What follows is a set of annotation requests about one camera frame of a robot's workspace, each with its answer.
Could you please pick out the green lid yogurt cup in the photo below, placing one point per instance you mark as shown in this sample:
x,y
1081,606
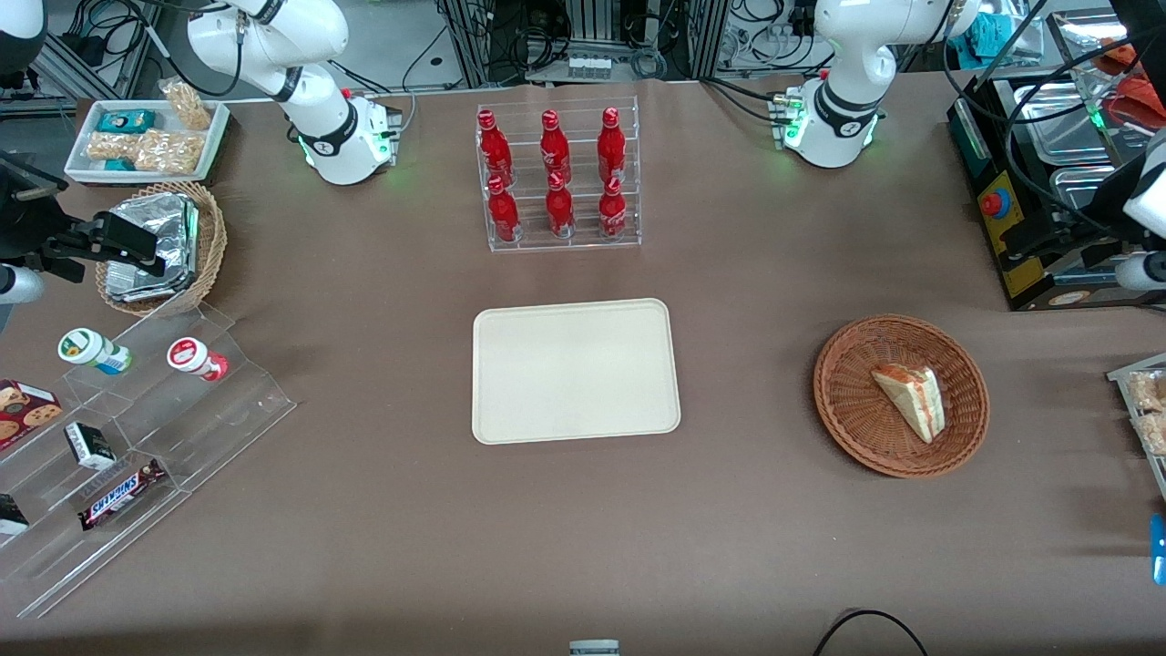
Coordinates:
x,y
91,350

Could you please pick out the black food warmer appliance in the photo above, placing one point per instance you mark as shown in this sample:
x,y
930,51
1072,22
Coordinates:
x,y
979,137

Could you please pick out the blue plastic object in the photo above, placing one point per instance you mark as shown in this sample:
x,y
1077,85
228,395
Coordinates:
x,y
1159,551

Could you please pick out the teal snack box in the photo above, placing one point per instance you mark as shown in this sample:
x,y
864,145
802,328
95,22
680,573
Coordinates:
x,y
126,120

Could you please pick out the beige rectangular tray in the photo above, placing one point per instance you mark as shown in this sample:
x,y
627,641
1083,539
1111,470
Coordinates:
x,y
574,374

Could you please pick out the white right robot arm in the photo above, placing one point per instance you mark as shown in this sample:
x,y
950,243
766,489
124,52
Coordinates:
x,y
273,36

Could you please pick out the red orange food piece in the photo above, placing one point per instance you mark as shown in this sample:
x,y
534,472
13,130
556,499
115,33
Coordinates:
x,y
1119,56
1139,102

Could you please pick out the brown wicker basket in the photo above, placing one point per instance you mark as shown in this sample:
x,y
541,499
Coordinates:
x,y
856,410

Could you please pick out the teal plastic bag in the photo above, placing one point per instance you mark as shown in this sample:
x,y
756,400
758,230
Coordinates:
x,y
988,35

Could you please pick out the red cola bottle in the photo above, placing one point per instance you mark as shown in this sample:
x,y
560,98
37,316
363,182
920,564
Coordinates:
x,y
559,211
503,217
555,150
611,148
612,215
496,150

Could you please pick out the large clear snack bag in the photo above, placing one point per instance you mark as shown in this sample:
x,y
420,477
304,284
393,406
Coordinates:
x,y
169,152

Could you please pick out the triangular sandwich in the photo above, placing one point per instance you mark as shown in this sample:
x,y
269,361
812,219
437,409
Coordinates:
x,y
914,398

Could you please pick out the steel food pan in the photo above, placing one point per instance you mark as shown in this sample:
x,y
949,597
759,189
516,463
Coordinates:
x,y
1079,187
1057,123

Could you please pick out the light wicker basket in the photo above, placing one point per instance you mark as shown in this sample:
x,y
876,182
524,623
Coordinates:
x,y
211,241

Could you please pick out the small clear snack bag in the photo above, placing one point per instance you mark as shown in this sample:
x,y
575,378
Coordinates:
x,y
109,146

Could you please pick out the foil wrapped food pack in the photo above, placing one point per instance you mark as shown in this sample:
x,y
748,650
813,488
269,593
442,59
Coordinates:
x,y
173,228

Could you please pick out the clear bag of nuts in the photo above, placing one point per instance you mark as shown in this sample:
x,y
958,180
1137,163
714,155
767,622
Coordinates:
x,y
189,103

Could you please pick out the metal tray with snacks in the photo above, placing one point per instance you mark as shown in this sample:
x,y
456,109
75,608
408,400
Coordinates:
x,y
1125,374

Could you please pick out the white snack tray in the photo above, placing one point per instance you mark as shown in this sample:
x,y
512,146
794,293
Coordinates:
x,y
77,162

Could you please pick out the snickers bar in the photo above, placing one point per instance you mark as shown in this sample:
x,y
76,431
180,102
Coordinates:
x,y
121,493

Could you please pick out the cookie box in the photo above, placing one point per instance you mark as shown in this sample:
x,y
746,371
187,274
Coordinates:
x,y
23,412

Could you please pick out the grey device edge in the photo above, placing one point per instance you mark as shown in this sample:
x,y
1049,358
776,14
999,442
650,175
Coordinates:
x,y
594,648

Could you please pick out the white connector block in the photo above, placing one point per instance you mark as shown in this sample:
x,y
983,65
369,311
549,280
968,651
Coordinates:
x,y
589,66

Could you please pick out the clear acrylic stepped shelf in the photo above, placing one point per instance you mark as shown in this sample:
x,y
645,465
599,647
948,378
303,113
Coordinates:
x,y
219,410

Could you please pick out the red lid yogurt cup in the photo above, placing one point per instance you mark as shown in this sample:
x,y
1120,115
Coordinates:
x,y
193,356

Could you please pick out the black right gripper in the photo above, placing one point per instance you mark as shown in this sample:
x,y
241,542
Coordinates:
x,y
25,228

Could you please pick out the clear puffed snack bag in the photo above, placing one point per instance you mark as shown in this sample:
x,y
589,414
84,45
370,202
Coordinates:
x,y
1154,434
1150,392

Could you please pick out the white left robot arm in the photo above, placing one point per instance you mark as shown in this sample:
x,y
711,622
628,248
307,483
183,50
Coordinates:
x,y
852,64

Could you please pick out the black snack pack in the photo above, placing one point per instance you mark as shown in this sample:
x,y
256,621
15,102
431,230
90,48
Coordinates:
x,y
11,516

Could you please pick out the red emergency stop button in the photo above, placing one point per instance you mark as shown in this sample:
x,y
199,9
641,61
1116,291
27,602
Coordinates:
x,y
997,202

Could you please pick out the small black white carton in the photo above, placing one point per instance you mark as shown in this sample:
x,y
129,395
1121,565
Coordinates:
x,y
89,445

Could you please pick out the clear acrylic bottle rack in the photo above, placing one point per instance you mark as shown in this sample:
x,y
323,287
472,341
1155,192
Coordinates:
x,y
583,248

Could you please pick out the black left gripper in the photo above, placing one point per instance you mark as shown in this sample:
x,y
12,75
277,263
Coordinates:
x,y
1105,211

